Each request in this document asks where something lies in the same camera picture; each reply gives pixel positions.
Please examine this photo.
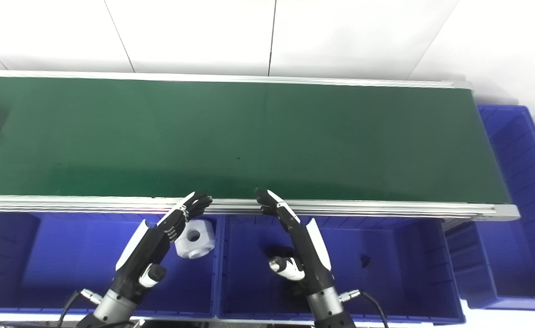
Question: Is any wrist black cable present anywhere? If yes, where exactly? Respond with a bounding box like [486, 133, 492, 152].
[339, 289, 389, 328]
[58, 289, 102, 328]

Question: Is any blue plastic bin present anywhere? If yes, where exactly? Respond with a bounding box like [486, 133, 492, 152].
[215, 214, 466, 325]
[445, 105, 535, 312]
[0, 211, 223, 318]

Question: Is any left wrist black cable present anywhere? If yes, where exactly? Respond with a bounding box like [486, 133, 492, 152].
[58, 289, 102, 328]

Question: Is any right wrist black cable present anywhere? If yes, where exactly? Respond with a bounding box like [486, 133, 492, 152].
[339, 289, 389, 328]

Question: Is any white plastic part with hole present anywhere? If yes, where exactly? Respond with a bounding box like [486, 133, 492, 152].
[175, 220, 216, 260]

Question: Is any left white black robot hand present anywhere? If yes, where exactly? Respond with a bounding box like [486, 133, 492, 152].
[112, 191, 213, 301]

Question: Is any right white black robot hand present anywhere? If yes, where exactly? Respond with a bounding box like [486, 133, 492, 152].
[255, 189, 336, 298]

